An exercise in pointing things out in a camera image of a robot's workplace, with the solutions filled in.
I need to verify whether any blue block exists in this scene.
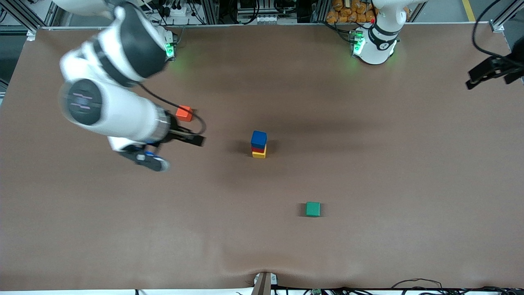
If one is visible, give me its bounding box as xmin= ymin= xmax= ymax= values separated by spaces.
xmin=251 ymin=130 xmax=268 ymax=149

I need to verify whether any aluminium frame post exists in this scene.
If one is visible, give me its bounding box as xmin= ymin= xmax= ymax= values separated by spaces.
xmin=489 ymin=0 xmax=524 ymax=33
xmin=0 ymin=0 xmax=62 ymax=28

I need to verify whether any white power strip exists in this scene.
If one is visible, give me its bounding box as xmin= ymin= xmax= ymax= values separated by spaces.
xmin=163 ymin=5 xmax=188 ymax=18

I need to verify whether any metal table clamp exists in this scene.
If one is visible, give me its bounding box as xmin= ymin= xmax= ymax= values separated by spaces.
xmin=252 ymin=271 xmax=278 ymax=295

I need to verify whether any black cable bundle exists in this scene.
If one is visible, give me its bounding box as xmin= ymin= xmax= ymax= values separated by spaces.
xmin=340 ymin=278 xmax=524 ymax=295

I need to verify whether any table cover mat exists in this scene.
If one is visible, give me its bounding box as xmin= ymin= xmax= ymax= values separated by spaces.
xmin=0 ymin=23 xmax=524 ymax=292

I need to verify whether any orange block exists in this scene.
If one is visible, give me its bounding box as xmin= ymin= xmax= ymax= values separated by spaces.
xmin=176 ymin=105 xmax=194 ymax=123

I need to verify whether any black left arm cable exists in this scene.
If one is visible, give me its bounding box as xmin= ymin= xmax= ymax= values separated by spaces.
xmin=472 ymin=0 xmax=516 ymax=64

